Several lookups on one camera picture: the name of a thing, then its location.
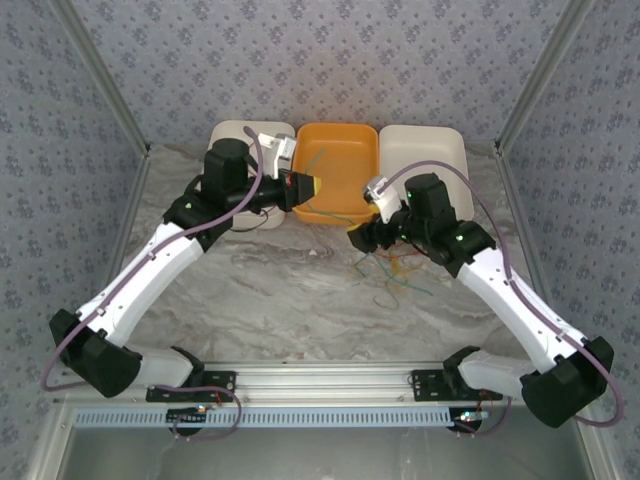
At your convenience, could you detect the orange plastic tray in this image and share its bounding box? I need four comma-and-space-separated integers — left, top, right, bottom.
291, 122, 380, 226

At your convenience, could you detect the white plastic tray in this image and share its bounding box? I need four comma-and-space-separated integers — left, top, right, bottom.
208, 119, 296, 231
379, 124, 475, 222

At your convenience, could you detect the small circuit board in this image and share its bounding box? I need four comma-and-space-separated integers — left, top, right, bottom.
166, 405, 211, 432
451, 409, 490, 434

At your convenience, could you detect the grey metal lower panel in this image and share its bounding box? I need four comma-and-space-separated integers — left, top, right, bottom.
49, 428, 601, 480

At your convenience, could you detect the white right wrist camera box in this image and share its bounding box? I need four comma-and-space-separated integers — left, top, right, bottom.
362, 174, 402, 225

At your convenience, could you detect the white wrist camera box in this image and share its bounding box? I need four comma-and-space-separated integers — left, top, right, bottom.
257, 130, 297, 169
362, 174, 402, 225

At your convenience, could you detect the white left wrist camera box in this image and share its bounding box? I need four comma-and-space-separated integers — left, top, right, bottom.
257, 130, 297, 169

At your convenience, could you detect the thin black gripper wire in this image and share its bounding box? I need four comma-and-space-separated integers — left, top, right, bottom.
230, 207, 286, 234

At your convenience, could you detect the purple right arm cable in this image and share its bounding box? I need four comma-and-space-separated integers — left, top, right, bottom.
377, 159, 626, 440

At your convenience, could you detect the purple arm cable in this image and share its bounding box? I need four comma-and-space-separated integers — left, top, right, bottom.
39, 124, 266, 444
377, 159, 626, 440

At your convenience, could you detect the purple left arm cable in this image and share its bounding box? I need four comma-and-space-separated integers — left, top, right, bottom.
39, 124, 266, 444

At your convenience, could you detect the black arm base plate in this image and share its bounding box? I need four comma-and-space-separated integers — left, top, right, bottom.
145, 368, 237, 403
410, 368, 466, 403

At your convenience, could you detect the slotted pale cable duct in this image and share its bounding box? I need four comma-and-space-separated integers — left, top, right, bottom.
74, 405, 461, 430

